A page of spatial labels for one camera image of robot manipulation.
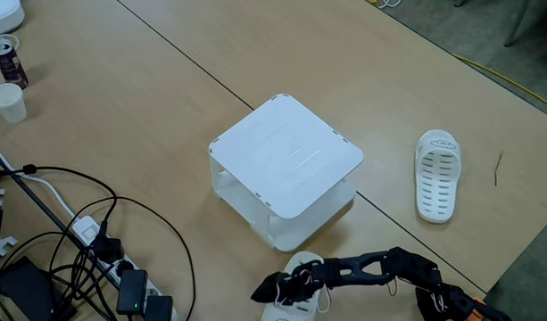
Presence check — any grey chair leg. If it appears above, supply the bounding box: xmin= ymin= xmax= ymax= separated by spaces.
xmin=503 ymin=0 xmax=533 ymax=48

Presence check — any black power brick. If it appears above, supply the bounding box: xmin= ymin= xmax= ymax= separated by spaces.
xmin=0 ymin=256 xmax=78 ymax=321

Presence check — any white paper cup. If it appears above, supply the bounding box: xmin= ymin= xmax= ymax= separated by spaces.
xmin=0 ymin=82 xmax=29 ymax=125

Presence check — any white flat box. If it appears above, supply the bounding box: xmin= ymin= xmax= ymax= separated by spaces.
xmin=0 ymin=0 xmax=26 ymax=41

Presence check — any white two-tier shoe rack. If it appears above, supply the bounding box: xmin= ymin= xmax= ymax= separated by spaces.
xmin=208 ymin=93 xmax=365 ymax=253

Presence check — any black looping cable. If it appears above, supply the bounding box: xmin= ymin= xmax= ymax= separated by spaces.
xmin=49 ymin=194 xmax=197 ymax=321

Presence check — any black cable ferrite bead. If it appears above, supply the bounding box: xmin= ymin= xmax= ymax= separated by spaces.
xmin=0 ymin=163 xmax=119 ymax=233

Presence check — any black tangled cable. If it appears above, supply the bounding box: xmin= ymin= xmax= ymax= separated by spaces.
xmin=47 ymin=231 xmax=122 ymax=321

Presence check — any black adapter green light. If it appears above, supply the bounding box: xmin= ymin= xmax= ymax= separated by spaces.
xmin=115 ymin=268 xmax=148 ymax=317

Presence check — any white slipper poodle print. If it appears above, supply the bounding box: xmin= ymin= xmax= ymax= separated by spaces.
xmin=260 ymin=250 xmax=332 ymax=321

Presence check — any black plug-in adapter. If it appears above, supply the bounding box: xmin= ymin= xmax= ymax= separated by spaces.
xmin=144 ymin=294 xmax=174 ymax=321

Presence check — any purple drink can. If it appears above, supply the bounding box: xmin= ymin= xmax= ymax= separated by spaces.
xmin=0 ymin=38 xmax=29 ymax=90

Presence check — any yellow cable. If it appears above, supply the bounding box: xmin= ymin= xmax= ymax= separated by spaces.
xmin=453 ymin=53 xmax=547 ymax=112

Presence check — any white power strip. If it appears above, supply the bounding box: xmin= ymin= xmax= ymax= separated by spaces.
xmin=70 ymin=215 xmax=179 ymax=321

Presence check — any black wall plug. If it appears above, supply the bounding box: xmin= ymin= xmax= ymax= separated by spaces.
xmin=92 ymin=220 xmax=125 ymax=264

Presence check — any white power strip cable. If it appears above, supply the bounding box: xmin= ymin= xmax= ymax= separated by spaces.
xmin=0 ymin=144 xmax=76 ymax=219

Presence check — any white slipper cloud print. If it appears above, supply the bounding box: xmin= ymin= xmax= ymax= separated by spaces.
xmin=414 ymin=128 xmax=463 ymax=225

